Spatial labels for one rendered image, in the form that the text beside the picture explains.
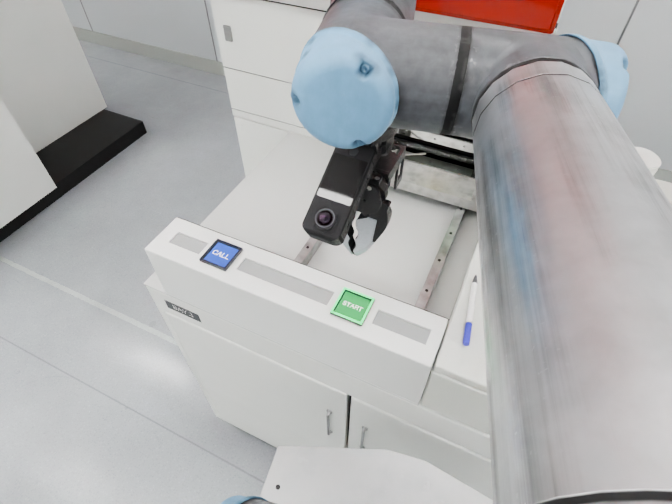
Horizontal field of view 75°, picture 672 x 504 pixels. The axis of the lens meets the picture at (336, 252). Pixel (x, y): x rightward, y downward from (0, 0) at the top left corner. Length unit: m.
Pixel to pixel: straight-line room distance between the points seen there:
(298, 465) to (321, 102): 0.59
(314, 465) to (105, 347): 1.38
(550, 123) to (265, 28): 1.07
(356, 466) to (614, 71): 0.63
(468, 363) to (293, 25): 0.87
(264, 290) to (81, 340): 1.39
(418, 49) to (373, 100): 0.05
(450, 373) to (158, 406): 1.30
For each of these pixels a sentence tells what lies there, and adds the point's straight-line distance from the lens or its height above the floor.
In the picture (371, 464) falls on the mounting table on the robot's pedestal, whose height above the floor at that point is 0.82.
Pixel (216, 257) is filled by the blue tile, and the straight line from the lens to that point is 0.82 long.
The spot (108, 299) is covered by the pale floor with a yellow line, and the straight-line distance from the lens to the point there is 2.15.
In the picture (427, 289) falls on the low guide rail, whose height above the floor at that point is 0.85.
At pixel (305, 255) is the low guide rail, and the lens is 0.95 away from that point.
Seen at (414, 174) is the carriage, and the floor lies 0.88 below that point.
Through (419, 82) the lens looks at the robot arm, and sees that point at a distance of 0.32.
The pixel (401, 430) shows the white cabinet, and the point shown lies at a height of 0.68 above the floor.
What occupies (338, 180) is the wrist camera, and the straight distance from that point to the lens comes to 0.48.
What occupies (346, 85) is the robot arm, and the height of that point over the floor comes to 1.42.
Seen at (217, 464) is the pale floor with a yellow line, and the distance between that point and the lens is 1.67.
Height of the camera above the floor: 1.56
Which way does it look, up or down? 49 degrees down
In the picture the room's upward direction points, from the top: straight up
